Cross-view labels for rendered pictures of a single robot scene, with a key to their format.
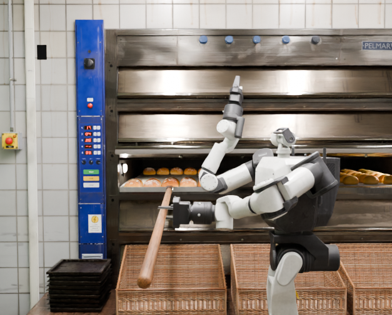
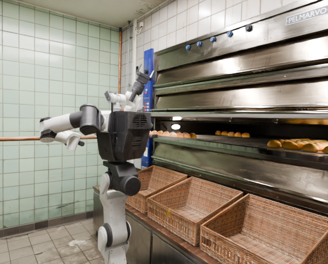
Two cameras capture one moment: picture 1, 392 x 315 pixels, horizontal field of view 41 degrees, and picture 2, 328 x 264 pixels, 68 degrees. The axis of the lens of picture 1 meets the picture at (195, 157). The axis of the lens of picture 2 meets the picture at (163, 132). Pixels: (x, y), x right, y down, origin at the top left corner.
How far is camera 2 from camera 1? 240 cm
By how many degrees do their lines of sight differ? 54
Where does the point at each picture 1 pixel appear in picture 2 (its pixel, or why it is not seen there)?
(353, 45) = (279, 23)
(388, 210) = (305, 177)
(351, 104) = (273, 76)
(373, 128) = (291, 96)
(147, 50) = (167, 60)
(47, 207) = not seen: hidden behind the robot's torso
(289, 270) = (102, 184)
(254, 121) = (210, 96)
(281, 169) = not seen: hidden behind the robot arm
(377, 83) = (297, 53)
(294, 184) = (49, 121)
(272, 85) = (218, 69)
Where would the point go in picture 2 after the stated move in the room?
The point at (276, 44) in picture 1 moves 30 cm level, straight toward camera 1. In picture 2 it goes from (224, 39) to (192, 32)
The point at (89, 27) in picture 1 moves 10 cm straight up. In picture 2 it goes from (147, 53) to (147, 44)
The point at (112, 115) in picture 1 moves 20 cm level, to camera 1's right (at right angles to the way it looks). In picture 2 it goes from (154, 97) to (165, 96)
